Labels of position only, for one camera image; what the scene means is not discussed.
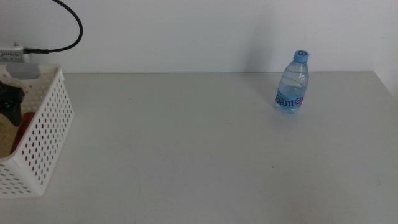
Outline white perforated plastic basket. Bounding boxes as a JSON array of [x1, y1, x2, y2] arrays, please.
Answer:
[[0, 63, 75, 197]]

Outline black braided left camera cable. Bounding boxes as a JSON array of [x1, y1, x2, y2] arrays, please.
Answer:
[[23, 0, 84, 54]]

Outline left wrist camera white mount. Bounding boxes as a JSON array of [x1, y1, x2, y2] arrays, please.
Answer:
[[0, 43, 32, 65]]

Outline red soda can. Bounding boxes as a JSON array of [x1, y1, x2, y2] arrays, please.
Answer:
[[11, 111, 36, 155]]

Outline clear water bottle blue cap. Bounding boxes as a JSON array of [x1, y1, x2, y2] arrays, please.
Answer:
[[274, 49, 310, 114]]

